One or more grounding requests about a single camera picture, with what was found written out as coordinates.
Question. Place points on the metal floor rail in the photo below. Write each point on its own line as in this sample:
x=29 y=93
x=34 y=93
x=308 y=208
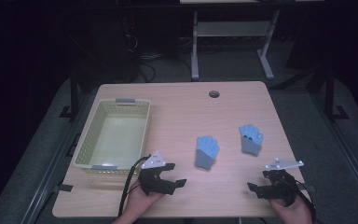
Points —
x=48 y=174
x=348 y=155

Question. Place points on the blue glove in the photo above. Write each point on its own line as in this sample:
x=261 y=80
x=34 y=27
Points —
x=251 y=138
x=207 y=152

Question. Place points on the person's right hand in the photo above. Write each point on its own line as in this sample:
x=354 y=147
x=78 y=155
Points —
x=293 y=213

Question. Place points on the person's left hand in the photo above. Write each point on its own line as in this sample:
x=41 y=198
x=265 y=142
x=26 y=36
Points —
x=141 y=202

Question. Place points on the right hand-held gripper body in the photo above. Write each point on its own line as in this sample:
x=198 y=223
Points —
x=280 y=186

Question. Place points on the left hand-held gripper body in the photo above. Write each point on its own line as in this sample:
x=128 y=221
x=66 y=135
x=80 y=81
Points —
x=151 y=183

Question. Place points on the white metal table frame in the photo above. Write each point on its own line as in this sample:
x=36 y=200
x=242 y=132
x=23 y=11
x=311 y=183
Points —
x=230 y=28

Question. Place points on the pale yellow plastic basket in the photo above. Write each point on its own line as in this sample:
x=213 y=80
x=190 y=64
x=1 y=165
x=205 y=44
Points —
x=118 y=137

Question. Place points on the black metal stand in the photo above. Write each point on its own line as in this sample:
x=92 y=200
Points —
x=331 y=93
x=73 y=93

